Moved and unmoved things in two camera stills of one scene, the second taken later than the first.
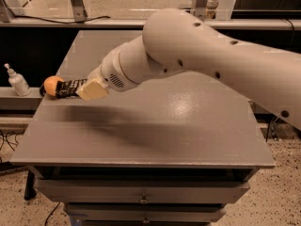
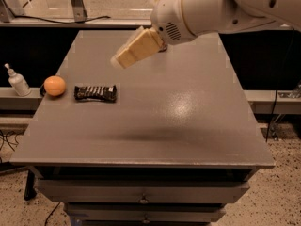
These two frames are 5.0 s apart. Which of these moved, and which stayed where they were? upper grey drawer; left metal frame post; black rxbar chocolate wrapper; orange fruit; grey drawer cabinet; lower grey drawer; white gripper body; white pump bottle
Moved: black rxbar chocolate wrapper; white gripper body
Stayed: upper grey drawer; left metal frame post; lower grey drawer; white pump bottle; grey drawer cabinet; orange fruit
